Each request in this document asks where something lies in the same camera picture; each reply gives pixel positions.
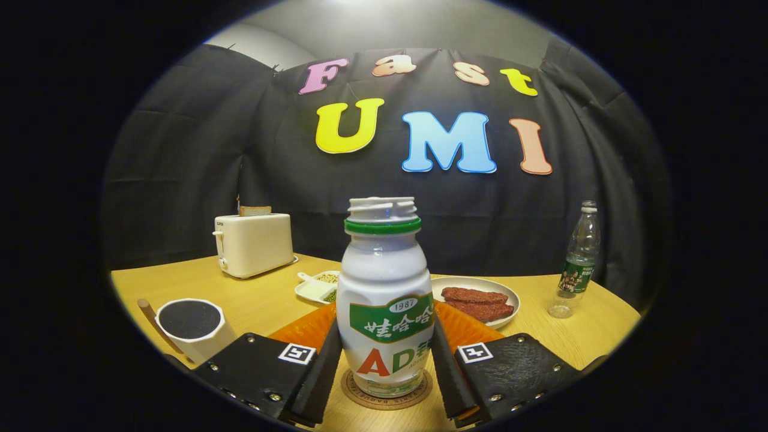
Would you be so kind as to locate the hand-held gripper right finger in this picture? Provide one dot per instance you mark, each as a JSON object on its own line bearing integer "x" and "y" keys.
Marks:
{"x": 447, "y": 384}

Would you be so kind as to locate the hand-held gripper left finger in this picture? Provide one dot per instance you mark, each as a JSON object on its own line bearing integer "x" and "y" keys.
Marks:
{"x": 318, "y": 384}

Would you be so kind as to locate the round cork coaster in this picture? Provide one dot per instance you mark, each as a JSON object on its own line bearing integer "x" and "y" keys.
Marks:
{"x": 384, "y": 403}

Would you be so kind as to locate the white juice bottle green label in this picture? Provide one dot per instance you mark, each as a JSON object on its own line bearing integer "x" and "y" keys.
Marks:
{"x": 384, "y": 270}

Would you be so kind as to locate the clear plastic water bottle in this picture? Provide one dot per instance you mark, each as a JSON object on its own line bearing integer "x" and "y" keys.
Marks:
{"x": 579, "y": 276}

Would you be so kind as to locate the red meat strip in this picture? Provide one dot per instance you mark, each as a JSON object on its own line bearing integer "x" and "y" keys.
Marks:
{"x": 474, "y": 295}
{"x": 486, "y": 311}

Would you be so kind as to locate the white divided dish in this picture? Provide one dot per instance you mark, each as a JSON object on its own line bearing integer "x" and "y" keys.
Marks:
{"x": 312, "y": 290}

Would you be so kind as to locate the wooden table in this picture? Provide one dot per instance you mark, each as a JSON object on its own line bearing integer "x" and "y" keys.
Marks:
{"x": 264, "y": 300}

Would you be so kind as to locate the white round plate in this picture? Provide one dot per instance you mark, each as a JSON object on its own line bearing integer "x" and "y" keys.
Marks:
{"x": 456, "y": 282}

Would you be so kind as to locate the cream toaster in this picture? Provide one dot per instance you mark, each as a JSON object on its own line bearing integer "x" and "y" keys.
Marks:
{"x": 255, "y": 243}

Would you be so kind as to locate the toast slice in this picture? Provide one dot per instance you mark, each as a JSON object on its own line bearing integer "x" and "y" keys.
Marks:
{"x": 255, "y": 211}

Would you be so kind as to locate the black backdrop cloth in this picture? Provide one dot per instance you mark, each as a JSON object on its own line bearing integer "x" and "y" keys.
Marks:
{"x": 240, "y": 150}

